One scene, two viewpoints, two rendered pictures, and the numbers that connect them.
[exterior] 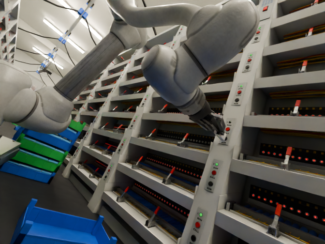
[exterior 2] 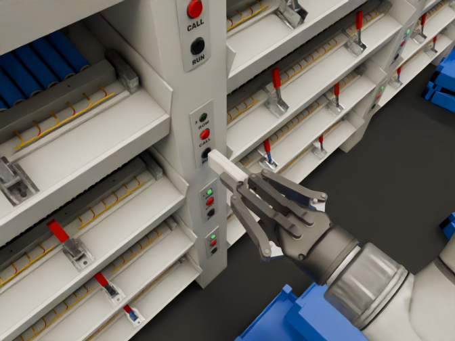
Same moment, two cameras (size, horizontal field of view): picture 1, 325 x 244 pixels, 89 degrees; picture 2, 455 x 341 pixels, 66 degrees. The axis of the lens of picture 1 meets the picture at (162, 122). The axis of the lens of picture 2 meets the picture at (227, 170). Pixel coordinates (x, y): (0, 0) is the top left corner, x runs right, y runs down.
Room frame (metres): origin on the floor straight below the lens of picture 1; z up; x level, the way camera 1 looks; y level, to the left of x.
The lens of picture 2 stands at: (0.63, 0.08, 1.00)
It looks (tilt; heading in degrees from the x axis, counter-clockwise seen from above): 55 degrees down; 265
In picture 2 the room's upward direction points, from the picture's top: straight up
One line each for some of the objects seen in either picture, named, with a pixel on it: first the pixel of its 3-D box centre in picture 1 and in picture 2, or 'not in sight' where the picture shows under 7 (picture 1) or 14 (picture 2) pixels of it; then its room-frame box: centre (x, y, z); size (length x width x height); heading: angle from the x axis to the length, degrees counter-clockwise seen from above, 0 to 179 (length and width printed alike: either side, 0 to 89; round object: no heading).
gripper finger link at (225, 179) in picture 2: not in sight; (229, 190); (0.60, -0.19, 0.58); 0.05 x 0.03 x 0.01; 130
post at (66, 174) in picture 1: (115, 104); not in sight; (1.78, 0.55, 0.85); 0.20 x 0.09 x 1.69; 130
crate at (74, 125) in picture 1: (62, 117); not in sight; (1.29, 0.71, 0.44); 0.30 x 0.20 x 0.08; 126
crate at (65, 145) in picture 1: (49, 136); not in sight; (1.29, 0.71, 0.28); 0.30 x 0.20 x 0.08; 126
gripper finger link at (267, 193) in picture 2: (213, 122); (279, 202); (0.54, -0.16, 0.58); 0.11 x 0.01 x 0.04; 128
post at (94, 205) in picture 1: (156, 102); not in sight; (1.24, 0.11, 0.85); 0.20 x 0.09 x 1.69; 130
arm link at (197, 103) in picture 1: (189, 99); (361, 281); (0.46, -0.05, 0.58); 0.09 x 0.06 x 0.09; 40
